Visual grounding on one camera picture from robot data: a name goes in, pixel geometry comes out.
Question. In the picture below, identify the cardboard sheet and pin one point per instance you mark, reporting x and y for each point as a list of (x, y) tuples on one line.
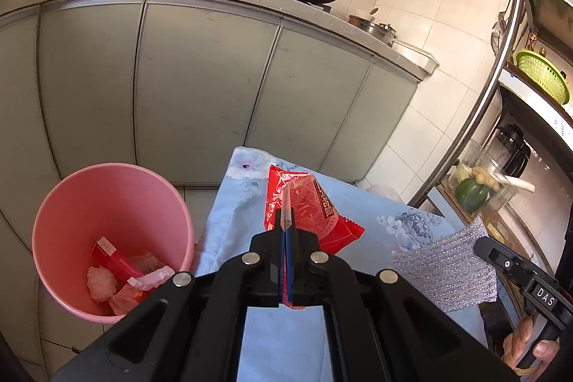
[(506, 230)]

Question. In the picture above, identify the stainless steel pot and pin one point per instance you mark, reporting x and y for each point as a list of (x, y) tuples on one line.
[(374, 28)]

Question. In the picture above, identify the white plastic tray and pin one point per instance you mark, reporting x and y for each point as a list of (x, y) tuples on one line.
[(416, 57)]

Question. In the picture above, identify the black blender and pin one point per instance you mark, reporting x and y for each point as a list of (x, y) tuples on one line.
[(510, 149)]

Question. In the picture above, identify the white radish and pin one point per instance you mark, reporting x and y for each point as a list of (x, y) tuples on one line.
[(521, 184)]

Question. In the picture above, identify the grey kitchen cabinet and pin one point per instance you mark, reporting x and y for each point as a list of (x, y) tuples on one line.
[(192, 86)]

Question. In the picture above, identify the red cardboard box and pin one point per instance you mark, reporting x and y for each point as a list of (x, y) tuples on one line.
[(112, 261)]

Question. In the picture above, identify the red snack wrapper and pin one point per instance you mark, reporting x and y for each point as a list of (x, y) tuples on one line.
[(331, 225)]

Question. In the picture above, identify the white plastic bag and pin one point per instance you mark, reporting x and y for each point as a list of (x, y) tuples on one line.
[(385, 194)]

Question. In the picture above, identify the silver glitter cloth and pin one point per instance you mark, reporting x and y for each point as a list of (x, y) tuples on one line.
[(443, 270)]

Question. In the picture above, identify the ginger root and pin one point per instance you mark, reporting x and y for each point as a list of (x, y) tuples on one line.
[(483, 177)]

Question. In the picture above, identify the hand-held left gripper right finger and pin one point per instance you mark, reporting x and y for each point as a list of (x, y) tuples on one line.
[(291, 270)]

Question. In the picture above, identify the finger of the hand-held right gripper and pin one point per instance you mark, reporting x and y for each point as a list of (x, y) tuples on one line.
[(501, 259)]

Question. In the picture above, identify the green squash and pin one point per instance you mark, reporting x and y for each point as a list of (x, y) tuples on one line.
[(471, 195)]

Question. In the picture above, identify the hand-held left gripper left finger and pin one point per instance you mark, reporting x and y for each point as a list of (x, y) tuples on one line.
[(268, 265)]

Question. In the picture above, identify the metal shelf rack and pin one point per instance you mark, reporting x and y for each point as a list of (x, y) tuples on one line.
[(492, 86)]

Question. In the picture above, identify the person's right hand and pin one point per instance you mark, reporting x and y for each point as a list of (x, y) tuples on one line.
[(519, 341)]

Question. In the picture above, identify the metal mesh strainer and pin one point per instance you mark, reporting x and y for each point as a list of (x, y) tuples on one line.
[(500, 33)]

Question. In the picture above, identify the pale green vegetable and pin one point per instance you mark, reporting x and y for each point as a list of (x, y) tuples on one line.
[(463, 174)]

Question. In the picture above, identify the pink plastic bucket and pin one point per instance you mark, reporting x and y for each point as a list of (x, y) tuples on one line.
[(112, 203)]

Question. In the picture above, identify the green plastic basket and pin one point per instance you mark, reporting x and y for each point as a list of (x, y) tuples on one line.
[(544, 75)]

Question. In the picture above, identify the light blue floral tablecloth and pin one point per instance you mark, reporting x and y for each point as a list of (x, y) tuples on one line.
[(237, 221)]

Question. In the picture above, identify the clear plastic container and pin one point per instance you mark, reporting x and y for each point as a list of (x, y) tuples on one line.
[(501, 198)]

